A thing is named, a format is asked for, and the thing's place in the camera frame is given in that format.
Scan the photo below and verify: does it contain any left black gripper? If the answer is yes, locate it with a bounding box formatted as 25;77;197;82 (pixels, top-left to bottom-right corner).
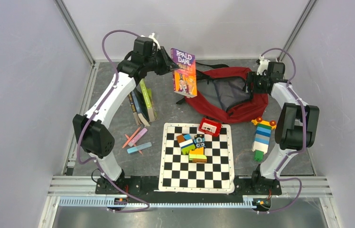
145;47;180;76

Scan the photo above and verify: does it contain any pink purple book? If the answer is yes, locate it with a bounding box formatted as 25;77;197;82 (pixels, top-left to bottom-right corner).
171;48;197;98

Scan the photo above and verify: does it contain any red backpack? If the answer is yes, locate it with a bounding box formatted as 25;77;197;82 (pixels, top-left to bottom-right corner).
176;64;269;124

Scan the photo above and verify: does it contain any dark blue book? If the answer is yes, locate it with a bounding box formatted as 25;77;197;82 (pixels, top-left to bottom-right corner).
132;88;150;127

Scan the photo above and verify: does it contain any green book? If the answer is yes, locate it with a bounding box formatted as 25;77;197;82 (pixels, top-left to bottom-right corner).
139;79;158;122

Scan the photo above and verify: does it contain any black orange book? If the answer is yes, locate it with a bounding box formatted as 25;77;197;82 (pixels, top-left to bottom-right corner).
128;93;142;125

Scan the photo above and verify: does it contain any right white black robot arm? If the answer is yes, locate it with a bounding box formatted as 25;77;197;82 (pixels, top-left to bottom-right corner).
247;58;319;195

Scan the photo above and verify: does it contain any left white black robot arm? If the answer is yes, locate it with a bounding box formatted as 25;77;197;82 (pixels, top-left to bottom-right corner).
72;33;178;194

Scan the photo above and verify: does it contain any long striped block tower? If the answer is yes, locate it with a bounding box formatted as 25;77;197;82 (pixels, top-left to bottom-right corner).
251;116;277;162

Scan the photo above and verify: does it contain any red plastic card box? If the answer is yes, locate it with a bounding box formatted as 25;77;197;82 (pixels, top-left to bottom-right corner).
198;117;222;137

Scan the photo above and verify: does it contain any pink highlighter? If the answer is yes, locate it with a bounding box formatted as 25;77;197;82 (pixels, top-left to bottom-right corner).
128;128;148;146

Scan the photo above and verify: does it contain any orange pencil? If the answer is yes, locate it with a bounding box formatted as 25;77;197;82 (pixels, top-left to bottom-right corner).
122;127;141;148

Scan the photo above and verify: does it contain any blue owl number block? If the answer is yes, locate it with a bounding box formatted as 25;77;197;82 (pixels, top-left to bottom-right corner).
193;134;206;148

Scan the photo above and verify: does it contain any brown blue green block stack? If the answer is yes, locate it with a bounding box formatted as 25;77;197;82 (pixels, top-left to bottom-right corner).
176;134;196;155

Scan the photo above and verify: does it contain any red pencil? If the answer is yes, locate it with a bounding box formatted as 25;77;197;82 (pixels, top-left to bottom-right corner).
125;134;143;155

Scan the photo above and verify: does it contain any green yellow orange block stack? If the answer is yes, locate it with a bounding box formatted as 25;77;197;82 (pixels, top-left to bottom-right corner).
188;148;207;163

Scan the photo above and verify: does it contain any light blue highlighter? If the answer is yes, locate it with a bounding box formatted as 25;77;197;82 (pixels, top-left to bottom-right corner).
127;142;152;154

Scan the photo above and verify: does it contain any black white chessboard mat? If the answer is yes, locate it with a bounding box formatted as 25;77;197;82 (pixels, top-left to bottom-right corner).
159;123;235;194

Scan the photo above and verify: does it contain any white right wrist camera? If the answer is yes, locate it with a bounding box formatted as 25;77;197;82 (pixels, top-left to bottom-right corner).
256;55;270;76

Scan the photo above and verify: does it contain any blue toothed cable rail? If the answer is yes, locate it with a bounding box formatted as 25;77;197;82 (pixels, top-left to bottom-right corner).
58;196;256;209

